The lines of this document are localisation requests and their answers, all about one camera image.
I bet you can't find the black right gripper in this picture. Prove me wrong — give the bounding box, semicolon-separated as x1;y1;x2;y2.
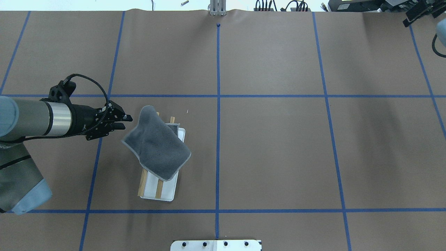
403;0;446;27

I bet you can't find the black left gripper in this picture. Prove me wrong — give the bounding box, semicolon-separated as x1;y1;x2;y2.
48;81;133;141

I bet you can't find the grey and blue towel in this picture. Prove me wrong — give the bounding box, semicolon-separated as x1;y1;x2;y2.
121;106;192;182

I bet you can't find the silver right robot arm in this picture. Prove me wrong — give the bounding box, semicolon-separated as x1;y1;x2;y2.
403;0;446;58

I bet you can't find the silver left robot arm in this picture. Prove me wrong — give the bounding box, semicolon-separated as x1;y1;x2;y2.
0;76;133;215

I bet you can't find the white towel rack base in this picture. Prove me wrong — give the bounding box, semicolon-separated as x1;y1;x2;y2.
140;127;186;202

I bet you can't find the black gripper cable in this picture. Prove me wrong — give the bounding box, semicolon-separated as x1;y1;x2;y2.
66;74;109;109

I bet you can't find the aluminium frame post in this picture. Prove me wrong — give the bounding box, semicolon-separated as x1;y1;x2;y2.
209;0;227;16

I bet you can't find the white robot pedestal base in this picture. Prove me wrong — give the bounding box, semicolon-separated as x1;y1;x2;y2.
170;239;262;251

